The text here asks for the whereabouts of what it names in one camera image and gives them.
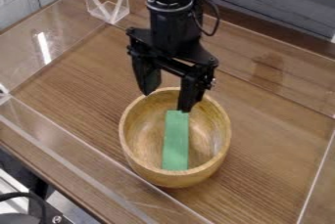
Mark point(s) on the brown wooden bowl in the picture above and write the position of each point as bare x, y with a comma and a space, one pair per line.
140, 136

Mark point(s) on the green rectangular block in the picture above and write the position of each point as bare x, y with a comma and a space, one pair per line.
175, 141

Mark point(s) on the clear acrylic corner bracket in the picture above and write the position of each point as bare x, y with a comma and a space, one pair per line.
108, 11

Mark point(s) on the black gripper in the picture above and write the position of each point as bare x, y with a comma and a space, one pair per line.
168, 47

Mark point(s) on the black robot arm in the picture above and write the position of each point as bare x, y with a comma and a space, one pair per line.
167, 47

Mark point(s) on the black metal bracket with screw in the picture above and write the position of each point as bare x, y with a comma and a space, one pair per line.
53, 215

